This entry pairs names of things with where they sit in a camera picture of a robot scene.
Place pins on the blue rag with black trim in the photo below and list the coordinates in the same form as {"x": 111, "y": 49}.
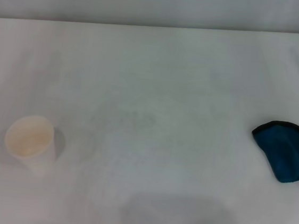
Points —
{"x": 287, "y": 153}

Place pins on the white paper cup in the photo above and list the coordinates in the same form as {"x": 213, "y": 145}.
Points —
{"x": 29, "y": 136}

